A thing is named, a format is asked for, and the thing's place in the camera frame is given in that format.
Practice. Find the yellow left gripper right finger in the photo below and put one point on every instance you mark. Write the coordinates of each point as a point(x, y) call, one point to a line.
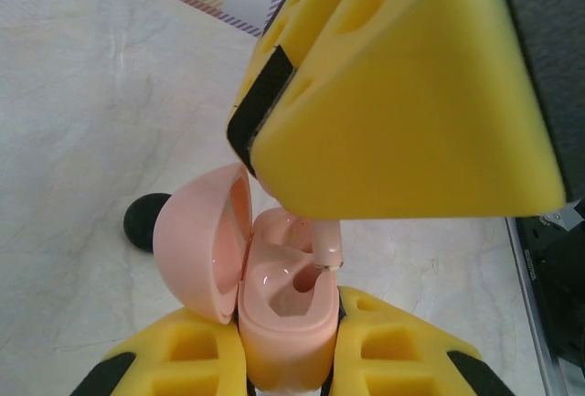
point(402, 359)

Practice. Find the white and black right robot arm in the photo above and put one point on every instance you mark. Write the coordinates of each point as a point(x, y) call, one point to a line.
point(566, 300)

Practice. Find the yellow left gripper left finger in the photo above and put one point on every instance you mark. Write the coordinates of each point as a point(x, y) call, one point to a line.
point(183, 355)

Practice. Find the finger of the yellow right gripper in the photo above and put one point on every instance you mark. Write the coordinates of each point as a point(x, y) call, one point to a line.
point(311, 7)
point(411, 117)

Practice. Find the pink earbud charging case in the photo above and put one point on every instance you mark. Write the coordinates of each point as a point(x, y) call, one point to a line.
point(283, 336)

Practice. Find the black earbud charging case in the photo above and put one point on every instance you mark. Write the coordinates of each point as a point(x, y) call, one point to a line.
point(139, 222)

